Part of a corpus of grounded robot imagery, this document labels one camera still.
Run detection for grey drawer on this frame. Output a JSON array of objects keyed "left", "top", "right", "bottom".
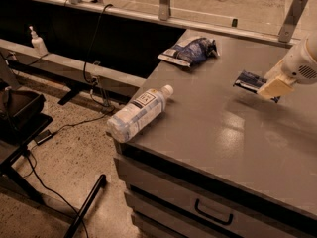
[
  {"left": 113, "top": 153, "right": 298, "bottom": 238},
  {"left": 125, "top": 190, "right": 215, "bottom": 238}
]

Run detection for grey lower drawer front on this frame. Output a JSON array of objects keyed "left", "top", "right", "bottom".
[{"left": 125, "top": 190, "right": 215, "bottom": 238}]

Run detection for blue rxbar chocolate wrapper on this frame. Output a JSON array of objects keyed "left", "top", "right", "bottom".
[{"left": 234, "top": 70, "right": 267, "bottom": 94}]

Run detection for metal rail bracket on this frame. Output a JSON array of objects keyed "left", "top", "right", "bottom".
[
  {"left": 278, "top": 0, "right": 308, "bottom": 43},
  {"left": 158, "top": 0, "right": 170, "bottom": 21}
]

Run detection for metal rail bracket centre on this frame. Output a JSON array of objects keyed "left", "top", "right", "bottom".
[{"left": 158, "top": 0, "right": 170, "bottom": 21}]

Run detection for black floor cable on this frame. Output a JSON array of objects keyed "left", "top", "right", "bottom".
[{"left": 21, "top": 107, "right": 115, "bottom": 238}]

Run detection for black hanging power cable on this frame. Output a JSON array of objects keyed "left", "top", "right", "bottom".
[{"left": 81, "top": 3, "right": 114, "bottom": 86}]

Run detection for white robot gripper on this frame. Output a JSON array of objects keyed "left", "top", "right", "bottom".
[{"left": 257, "top": 32, "right": 317, "bottom": 99}]

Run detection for grey top drawer front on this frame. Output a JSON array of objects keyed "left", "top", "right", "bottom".
[{"left": 113, "top": 153, "right": 298, "bottom": 238}]

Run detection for blue crumpled chip bag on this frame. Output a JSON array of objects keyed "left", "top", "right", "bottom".
[{"left": 158, "top": 36, "right": 220, "bottom": 67}]

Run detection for black drawer handle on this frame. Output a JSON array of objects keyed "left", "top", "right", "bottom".
[{"left": 193, "top": 198, "right": 234, "bottom": 226}]

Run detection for clear blue plastic water bottle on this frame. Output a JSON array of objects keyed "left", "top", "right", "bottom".
[{"left": 107, "top": 85, "right": 173, "bottom": 143}]

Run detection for white pump dispenser bottle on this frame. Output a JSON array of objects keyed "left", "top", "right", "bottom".
[{"left": 29, "top": 26, "right": 49, "bottom": 57}]

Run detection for metal rail bracket right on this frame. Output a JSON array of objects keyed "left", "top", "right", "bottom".
[{"left": 278, "top": 0, "right": 308, "bottom": 43}]

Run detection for black power adapter brick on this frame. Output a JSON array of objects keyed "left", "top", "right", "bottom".
[{"left": 34, "top": 130, "right": 53, "bottom": 145}]

